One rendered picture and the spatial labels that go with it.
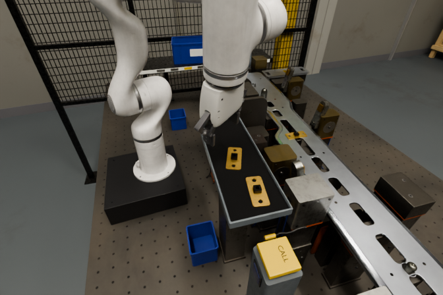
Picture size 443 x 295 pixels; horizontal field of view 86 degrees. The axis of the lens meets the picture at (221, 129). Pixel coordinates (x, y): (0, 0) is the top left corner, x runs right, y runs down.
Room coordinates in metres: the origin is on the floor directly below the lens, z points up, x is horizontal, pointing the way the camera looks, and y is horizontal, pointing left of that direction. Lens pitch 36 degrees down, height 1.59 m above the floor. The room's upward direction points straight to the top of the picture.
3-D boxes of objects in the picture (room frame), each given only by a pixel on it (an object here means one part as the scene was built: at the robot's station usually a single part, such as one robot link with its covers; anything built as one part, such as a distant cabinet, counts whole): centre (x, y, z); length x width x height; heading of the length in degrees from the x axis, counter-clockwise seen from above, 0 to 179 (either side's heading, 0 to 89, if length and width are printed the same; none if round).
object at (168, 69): (1.59, 0.11, 1.02); 0.90 x 0.22 x 0.03; 104
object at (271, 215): (0.46, -0.04, 1.16); 0.37 x 0.14 x 0.02; 14
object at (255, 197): (0.35, -0.08, 1.17); 0.08 x 0.04 x 0.01; 7
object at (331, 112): (0.87, -0.47, 0.87); 0.12 x 0.07 x 0.35; 104
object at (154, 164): (0.79, 0.31, 0.89); 0.19 x 0.19 x 0.18
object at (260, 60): (1.52, -0.25, 0.88); 0.08 x 0.08 x 0.36; 14
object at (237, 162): (0.46, -0.03, 1.17); 0.08 x 0.04 x 0.01; 174
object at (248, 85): (0.81, -0.08, 0.95); 0.18 x 0.13 x 0.49; 14
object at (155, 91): (0.82, 0.28, 1.10); 0.19 x 0.12 x 0.24; 129
